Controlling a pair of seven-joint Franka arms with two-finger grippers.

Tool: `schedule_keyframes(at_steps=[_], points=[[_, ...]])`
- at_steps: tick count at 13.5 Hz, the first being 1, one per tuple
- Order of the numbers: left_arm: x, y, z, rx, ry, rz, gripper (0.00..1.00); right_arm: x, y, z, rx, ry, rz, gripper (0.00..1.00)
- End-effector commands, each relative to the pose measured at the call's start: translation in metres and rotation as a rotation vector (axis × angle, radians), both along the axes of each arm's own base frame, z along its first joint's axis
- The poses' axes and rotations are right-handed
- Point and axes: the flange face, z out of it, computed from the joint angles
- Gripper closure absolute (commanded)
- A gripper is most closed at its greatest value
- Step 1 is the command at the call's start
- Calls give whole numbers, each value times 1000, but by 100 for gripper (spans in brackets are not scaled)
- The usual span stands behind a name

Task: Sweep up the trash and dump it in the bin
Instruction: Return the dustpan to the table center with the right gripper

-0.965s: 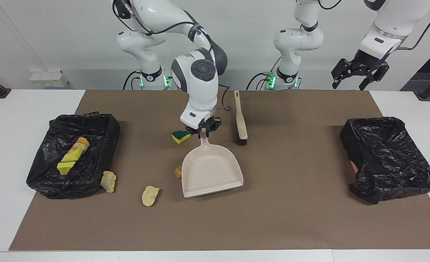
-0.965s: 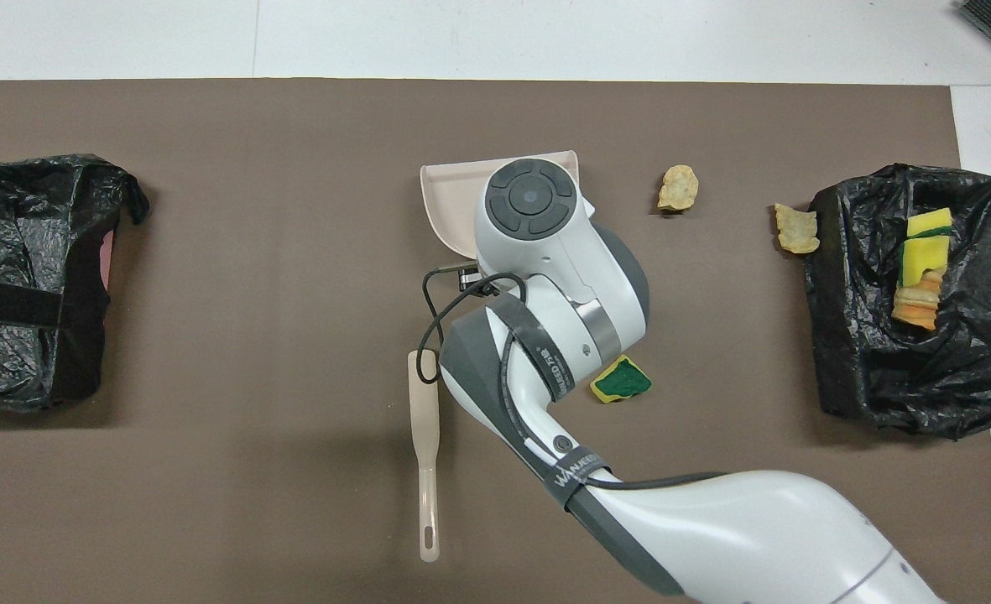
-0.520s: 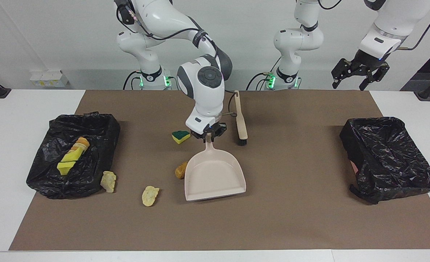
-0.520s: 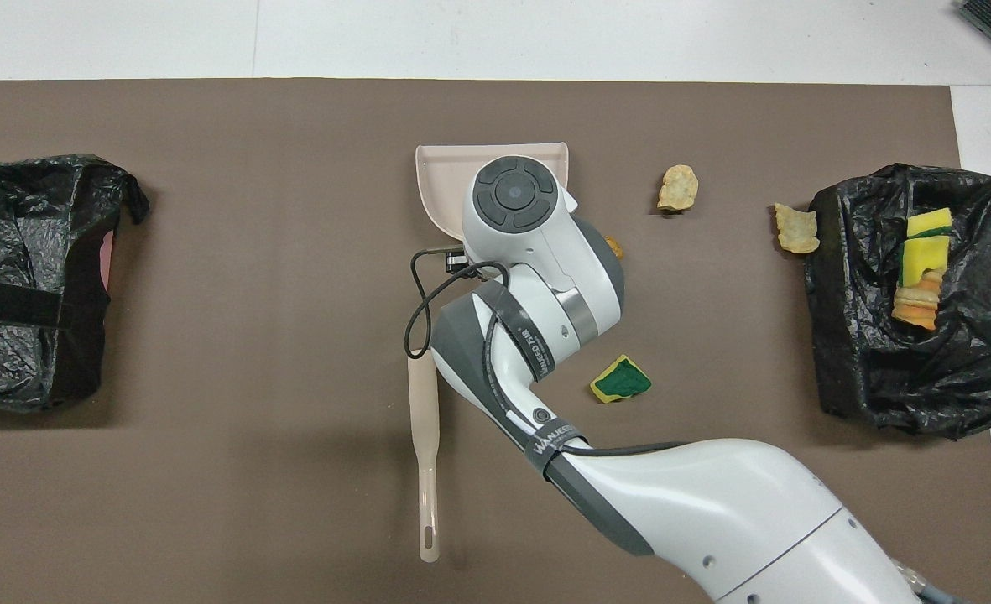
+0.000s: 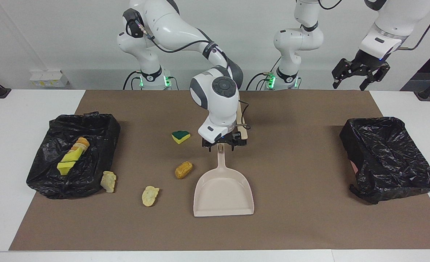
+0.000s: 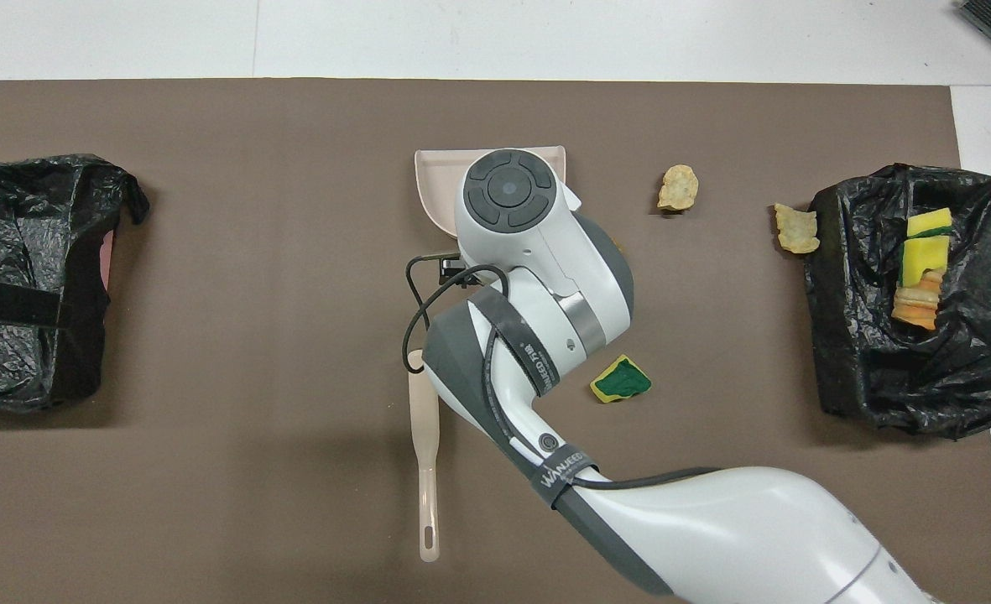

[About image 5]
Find black base cable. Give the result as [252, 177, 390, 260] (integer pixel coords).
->
[123, 70, 142, 90]
[246, 72, 273, 90]

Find black bag lined bin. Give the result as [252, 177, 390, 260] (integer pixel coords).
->
[339, 116, 430, 205]
[26, 112, 121, 200]

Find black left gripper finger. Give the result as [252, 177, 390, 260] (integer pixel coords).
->
[359, 71, 375, 92]
[332, 65, 348, 90]

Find brown paper table mat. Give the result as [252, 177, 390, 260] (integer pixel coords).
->
[9, 90, 430, 251]

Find black left base cable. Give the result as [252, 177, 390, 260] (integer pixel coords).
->
[246, 72, 273, 90]

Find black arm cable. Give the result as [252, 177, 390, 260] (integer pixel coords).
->
[135, 18, 252, 130]
[319, 0, 430, 51]

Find tan layered foam chunk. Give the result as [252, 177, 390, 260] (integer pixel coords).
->
[71, 137, 91, 152]

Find yellow sponge piece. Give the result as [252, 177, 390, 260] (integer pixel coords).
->
[68, 147, 86, 163]
[57, 158, 78, 176]

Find green and yellow sponge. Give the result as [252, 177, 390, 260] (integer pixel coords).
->
[171, 130, 191, 144]

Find beige hand brush black bristles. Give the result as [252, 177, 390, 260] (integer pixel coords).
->
[237, 102, 249, 140]

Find beige plastic dustpan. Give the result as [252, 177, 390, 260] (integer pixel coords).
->
[193, 144, 255, 218]

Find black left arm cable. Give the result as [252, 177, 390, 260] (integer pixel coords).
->
[319, 0, 430, 51]

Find black right base cable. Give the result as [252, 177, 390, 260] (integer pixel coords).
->
[123, 70, 142, 90]

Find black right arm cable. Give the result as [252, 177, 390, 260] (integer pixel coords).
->
[135, 18, 252, 130]

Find white power strip box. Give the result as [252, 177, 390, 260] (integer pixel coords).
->
[30, 70, 70, 88]

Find pale yellow foam chunk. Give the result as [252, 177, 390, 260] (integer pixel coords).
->
[142, 186, 160, 207]
[100, 171, 117, 193]

